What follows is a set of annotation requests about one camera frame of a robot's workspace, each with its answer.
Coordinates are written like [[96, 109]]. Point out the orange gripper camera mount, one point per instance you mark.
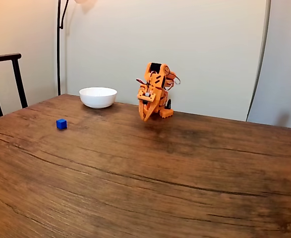
[[145, 96]]

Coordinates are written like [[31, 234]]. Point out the black chair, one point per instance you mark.
[[17, 74]]

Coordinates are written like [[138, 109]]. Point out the white bowl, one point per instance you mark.
[[98, 99]]

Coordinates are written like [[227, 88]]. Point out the blue cube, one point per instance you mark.
[[61, 124]]

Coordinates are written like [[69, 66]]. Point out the black clamp knob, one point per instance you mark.
[[169, 104]]

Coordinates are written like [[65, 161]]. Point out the black floor lamp pole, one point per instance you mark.
[[58, 49]]

